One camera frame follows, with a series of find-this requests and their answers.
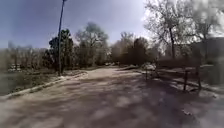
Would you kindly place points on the pale stone kerb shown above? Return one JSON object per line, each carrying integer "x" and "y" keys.
{"x": 40, "y": 86}

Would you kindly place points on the grass verge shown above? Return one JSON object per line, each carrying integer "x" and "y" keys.
{"x": 23, "y": 80}

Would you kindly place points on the dark building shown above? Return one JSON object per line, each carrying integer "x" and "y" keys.
{"x": 208, "y": 50}

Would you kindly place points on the tall lamp pole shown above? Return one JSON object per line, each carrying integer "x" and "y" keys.
{"x": 60, "y": 40}

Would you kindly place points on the large bare tree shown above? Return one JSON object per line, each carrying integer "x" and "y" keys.
{"x": 171, "y": 30}

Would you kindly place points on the grey asphalt path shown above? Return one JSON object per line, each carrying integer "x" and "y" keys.
{"x": 110, "y": 100}

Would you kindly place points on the row of trees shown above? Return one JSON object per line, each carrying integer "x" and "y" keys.
{"x": 90, "y": 50}

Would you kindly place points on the low wooden post fence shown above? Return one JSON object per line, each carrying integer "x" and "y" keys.
{"x": 185, "y": 78}

